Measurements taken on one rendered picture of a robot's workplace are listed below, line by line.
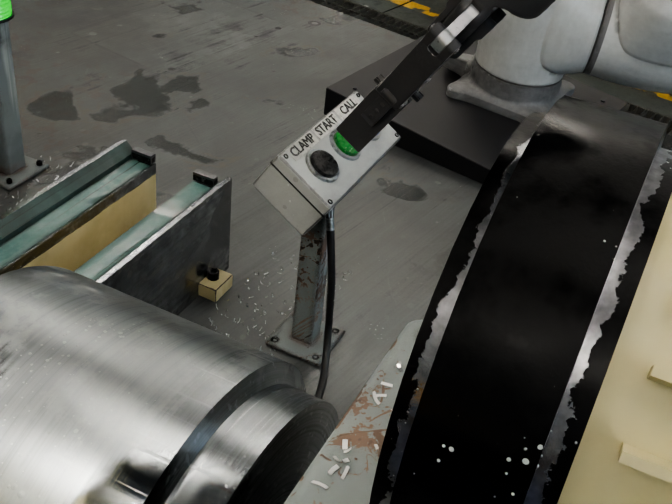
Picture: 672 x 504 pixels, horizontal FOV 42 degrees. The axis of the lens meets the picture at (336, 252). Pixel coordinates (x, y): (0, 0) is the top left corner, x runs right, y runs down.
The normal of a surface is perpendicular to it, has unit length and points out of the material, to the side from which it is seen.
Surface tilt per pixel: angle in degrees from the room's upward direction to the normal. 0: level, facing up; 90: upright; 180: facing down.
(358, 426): 0
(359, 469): 0
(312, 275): 90
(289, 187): 90
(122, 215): 90
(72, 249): 90
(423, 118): 4
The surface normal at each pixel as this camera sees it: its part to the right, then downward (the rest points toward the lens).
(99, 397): 0.03, -0.72
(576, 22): -0.15, 0.47
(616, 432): -0.32, 0.00
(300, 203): -0.43, 0.49
